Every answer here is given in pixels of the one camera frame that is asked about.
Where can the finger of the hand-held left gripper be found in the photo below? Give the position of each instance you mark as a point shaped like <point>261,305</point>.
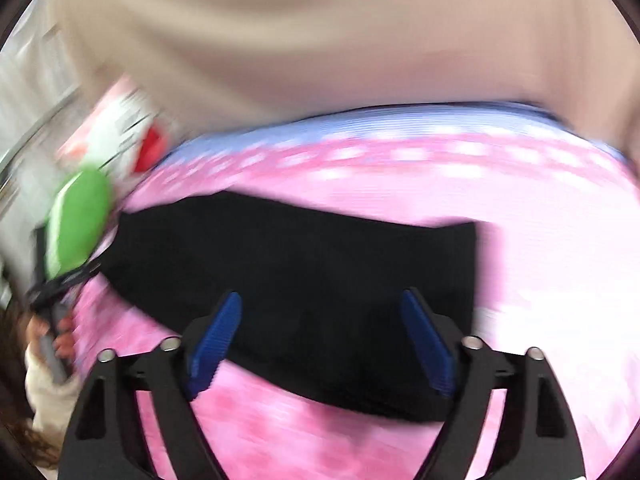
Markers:
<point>85,270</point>

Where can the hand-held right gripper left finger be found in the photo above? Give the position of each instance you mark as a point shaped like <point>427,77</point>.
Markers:
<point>215,345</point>

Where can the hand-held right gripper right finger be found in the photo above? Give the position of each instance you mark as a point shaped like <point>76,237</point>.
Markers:
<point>430,345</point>

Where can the black pants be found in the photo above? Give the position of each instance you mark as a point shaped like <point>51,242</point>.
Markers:
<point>300,285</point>

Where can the person's left forearm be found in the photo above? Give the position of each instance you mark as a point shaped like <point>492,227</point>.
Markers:
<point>50,400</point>

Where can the person's left hand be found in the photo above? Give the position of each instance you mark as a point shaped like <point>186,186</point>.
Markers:
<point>62,342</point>

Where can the white cartoon face pillow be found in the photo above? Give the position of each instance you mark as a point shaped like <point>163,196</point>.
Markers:
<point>117,120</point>

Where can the white bedside furniture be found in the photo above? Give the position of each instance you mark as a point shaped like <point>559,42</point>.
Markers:
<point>30,110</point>

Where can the pink floral bedsheet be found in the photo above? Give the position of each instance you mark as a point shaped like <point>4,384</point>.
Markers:
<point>550,260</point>

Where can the person's dark hair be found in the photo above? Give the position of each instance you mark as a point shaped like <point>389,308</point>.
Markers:
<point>30,440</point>

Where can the beige large pillow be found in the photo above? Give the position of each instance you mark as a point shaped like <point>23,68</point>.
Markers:
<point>325,35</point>

